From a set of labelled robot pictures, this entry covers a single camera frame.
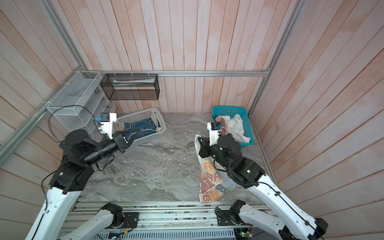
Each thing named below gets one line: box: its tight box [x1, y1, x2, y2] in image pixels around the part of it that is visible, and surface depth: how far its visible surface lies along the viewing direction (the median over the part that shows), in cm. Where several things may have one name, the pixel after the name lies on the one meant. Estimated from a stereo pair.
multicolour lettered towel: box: [195, 134, 236, 204], surface depth 76 cm
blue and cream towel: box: [124, 117, 157, 141], surface depth 112 cm
